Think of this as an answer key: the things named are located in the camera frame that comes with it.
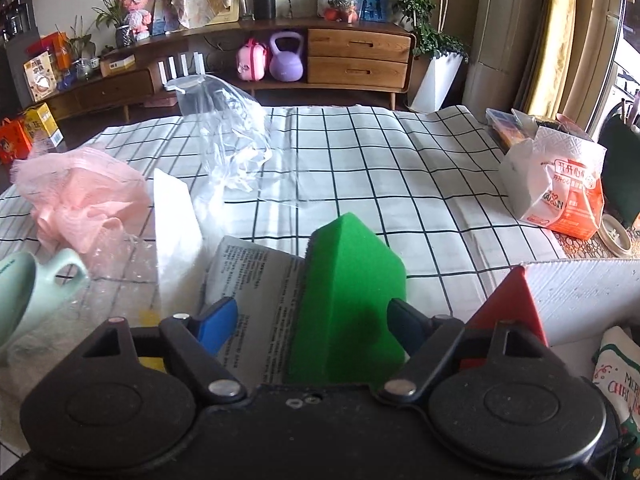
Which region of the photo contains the clear wrapped orange packet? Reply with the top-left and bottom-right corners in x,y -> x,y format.
487,107 -> 541,151

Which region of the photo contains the clear bag of fruit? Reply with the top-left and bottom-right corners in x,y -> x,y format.
317,0 -> 361,23

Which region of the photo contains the white folded paper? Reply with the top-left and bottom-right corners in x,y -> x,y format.
152,167 -> 206,316

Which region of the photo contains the printed paper sheet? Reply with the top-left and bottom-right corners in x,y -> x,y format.
202,235 -> 306,386

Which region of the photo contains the pink doll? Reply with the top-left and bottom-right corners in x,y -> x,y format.
120,0 -> 153,41

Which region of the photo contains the green indoor tree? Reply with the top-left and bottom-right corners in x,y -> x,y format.
382,0 -> 471,61

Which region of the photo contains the yellow sponge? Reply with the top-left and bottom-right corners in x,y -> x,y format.
135,310 -> 168,373

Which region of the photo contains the clear bubble wrap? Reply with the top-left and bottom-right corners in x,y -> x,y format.
65,220 -> 161,321

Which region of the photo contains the mint green mug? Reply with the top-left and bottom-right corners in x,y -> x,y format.
0,249 -> 90,356

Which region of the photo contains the clear plastic bag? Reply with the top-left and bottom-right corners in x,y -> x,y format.
165,74 -> 321,211

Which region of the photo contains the purple kettlebell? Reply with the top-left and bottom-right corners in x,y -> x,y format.
269,31 -> 305,82

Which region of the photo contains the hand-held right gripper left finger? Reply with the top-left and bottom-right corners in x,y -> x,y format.
80,297 -> 246,402

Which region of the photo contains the tall white plant pot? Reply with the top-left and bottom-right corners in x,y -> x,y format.
410,52 -> 463,113

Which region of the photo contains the white washing machine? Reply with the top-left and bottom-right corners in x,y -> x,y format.
590,60 -> 640,141

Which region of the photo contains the wooden tv cabinet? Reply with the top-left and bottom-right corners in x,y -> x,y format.
42,17 -> 418,121

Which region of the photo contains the printed snack box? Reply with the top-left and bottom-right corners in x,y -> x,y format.
22,50 -> 56,102

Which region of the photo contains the black coffee machine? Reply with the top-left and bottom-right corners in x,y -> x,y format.
0,0 -> 41,46

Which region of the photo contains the small round bowl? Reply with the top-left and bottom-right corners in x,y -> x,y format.
597,214 -> 632,258

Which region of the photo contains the yellow curtain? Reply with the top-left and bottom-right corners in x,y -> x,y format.
520,0 -> 581,121

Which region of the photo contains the potted plant in dark pot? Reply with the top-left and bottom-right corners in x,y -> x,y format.
92,0 -> 136,48

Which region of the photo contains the yellow carton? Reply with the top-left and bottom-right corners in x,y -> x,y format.
22,103 -> 66,150

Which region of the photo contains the white router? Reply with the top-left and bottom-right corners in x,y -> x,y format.
157,52 -> 207,81

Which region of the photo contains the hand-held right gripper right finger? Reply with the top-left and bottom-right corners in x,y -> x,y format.
378,299 -> 551,401

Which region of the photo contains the beige standing air conditioner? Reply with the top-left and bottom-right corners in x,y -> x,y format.
462,0 -> 551,111

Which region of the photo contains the christmas printed cloth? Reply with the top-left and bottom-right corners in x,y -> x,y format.
592,325 -> 640,480

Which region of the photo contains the white corrugated box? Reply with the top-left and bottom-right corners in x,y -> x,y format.
520,257 -> 640,351

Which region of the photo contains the white orange paper bag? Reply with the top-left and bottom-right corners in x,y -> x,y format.
500,125 -> 608,241

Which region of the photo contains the green sponge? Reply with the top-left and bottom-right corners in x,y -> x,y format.
287,212 -> 407,391

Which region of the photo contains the orange gift box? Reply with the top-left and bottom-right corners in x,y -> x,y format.
0,117 -> 33,166

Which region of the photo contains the flat cardboard box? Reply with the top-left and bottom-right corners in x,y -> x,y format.
100,54 -> 136,77

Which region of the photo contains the thin leafy potted plant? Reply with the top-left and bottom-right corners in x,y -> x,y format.
65,15 -> 96,63

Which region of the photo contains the pink toy suitcase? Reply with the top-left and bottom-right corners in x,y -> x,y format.
236,37 -> 269,82

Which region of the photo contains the white black checked tablecloth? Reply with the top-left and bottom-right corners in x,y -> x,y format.
0,105 -> 576,461

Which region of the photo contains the dark green chair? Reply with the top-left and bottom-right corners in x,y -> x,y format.
600,105 -> 640,231

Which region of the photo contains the pink mesh bag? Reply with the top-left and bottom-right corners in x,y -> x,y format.
10,147 -> 151,256

